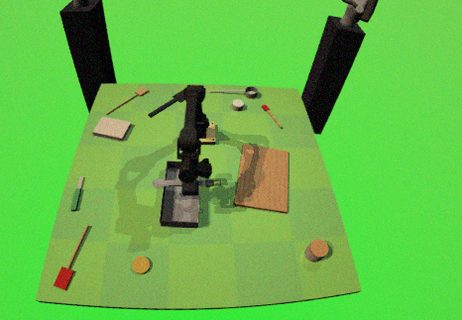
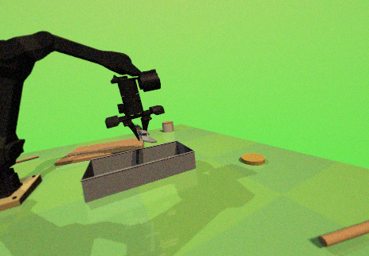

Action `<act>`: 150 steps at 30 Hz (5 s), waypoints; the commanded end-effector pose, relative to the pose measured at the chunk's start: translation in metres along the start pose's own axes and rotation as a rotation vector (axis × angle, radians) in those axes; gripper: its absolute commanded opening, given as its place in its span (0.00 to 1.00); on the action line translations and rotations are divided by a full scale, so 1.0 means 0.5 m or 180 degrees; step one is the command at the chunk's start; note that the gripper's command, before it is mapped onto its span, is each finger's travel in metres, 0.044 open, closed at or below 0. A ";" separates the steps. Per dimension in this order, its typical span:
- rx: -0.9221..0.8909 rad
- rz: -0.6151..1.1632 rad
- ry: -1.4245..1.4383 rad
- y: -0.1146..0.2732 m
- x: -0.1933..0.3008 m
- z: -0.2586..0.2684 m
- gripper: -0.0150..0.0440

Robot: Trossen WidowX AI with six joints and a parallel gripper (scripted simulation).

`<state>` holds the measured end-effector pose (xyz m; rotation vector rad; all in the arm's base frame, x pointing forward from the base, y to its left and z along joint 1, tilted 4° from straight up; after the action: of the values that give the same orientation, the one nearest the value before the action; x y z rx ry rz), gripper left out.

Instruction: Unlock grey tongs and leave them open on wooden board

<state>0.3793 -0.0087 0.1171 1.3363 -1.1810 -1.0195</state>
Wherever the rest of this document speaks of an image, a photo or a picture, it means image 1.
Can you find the brown cylinder with orange top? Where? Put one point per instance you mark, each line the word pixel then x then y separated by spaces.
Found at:
pixel 316 250

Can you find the orange flat round disc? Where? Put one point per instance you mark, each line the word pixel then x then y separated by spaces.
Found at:
pixel 141 265

